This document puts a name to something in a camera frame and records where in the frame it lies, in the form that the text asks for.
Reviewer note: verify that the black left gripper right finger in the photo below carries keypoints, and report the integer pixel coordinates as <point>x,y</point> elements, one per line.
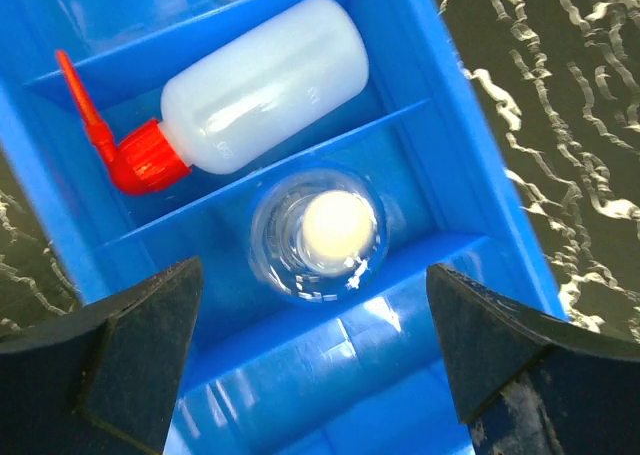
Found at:
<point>525,382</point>

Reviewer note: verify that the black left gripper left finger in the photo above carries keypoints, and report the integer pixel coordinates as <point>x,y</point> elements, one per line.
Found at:
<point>100,355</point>

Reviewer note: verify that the clear glass stoppered flask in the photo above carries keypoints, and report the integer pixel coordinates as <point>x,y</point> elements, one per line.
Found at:
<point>318,235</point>

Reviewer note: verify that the white wash bottle red cap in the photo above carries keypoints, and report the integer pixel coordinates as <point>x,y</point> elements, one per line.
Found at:
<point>237,103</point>

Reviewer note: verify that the blue divided plastic bin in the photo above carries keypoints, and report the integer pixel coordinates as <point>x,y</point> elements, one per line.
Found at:
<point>283,172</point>

